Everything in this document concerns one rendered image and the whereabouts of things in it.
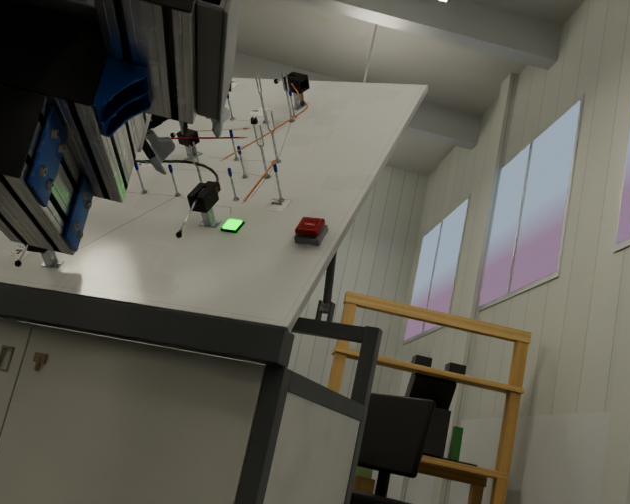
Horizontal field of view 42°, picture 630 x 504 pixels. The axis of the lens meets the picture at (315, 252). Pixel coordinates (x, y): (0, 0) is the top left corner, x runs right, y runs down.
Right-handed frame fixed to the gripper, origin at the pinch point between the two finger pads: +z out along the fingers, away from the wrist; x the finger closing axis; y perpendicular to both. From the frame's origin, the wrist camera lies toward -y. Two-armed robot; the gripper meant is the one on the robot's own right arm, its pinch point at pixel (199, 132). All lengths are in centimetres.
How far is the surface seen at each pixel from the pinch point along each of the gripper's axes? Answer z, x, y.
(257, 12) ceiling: -60, 342, 639
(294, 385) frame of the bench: 45, -33, -16
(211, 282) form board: 28.8, -11.3, -12.0
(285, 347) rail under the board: 36, -33, -20
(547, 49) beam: -34, 41, 654
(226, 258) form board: 25.4, -10.3, -4.7
